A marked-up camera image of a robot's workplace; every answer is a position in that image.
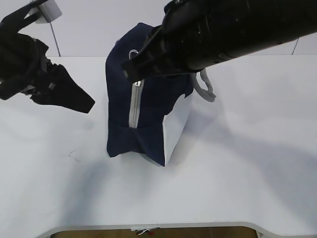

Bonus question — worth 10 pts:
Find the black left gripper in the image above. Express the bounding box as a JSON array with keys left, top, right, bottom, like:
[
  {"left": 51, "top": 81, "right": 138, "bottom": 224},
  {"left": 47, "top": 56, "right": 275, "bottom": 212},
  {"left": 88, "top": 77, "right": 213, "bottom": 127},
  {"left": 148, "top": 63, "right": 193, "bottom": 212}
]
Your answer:
[{"left": 0, "top": 33, "right": 95, "bottom": 114}]

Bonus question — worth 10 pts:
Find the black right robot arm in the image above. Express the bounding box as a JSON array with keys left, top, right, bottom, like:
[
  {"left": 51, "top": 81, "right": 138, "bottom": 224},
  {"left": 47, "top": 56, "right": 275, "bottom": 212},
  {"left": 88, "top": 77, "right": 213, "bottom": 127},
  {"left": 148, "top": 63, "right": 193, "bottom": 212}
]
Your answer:
[{"left": 122, "top": 0, "right": 317, "bottom": 82}]

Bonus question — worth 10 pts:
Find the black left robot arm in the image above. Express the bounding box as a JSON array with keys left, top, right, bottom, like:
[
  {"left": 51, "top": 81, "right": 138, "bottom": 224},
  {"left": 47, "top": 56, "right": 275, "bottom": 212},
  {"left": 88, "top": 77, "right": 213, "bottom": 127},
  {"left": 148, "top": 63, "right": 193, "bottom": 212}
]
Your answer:
[{"left": 0, "top": 0, "right": 95, "bottom": 114}]

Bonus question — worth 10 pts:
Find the navy blue lunch bag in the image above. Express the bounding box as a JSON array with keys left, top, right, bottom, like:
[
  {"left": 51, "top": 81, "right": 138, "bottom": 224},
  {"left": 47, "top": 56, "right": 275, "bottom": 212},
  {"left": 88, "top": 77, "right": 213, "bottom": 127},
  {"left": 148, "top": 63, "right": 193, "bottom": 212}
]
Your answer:
[{"left": 105, "top": 23, "right": 215, "bottom": 166}]

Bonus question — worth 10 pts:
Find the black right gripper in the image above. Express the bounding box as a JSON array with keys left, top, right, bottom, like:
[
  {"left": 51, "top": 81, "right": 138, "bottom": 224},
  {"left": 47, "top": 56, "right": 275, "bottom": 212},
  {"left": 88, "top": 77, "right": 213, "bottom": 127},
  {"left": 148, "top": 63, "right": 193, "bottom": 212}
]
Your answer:
[{"left": 121, "top": 0, "right": 213, "bottom": 81}]

